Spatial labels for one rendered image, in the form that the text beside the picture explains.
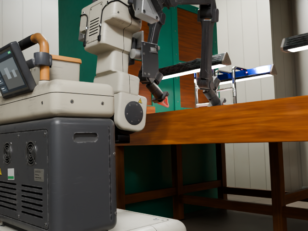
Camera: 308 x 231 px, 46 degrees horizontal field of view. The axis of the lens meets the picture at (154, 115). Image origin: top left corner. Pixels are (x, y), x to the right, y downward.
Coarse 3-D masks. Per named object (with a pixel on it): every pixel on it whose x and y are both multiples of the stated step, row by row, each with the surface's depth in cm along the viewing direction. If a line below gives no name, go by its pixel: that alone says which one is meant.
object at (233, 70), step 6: (234, 66) 256; (216, 72) 266; (222, 72) 271; (228, 72) 276; (234, 72) 255; (234, 78) 254; (234, 84) 254; (216, 90) 265; (222, 90) 261; (234, 90) 254; (234, 96) 253; (234, 102) 253
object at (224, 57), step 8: (216, 56) 215; (224, 56) 210; (184, 64) 234; (192, 64) 228; (200, 64) 222; (216, 64) 212; (224, 64) 212; (160, 72) 248; (168, 72) 241; (176, 72) 236
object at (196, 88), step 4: (196, 60) 227; (176, 64) 239; (180, 64) 237; (196, 72) 249; (196, 76) 249; (196, 80) 248; (196, 84) 248; (196, 88) 248; (196, 92) 248; (196, 96) 248; (196, 100) 247; (196, 104) 247; (200, 104) 245; (204, 104) 242
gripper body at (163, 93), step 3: (156, 90) 213; (159, 90) 214; (153, 93) 214; (156, 93) 214; (159, 93) 214; (162, 93) 216; (165, 93) 215; (156, 96) 215; (159, 96) 215; (162, 96) 215; (153, 99) 219; (156, 99) 217; (159, 99) 215; (162, 99) 215
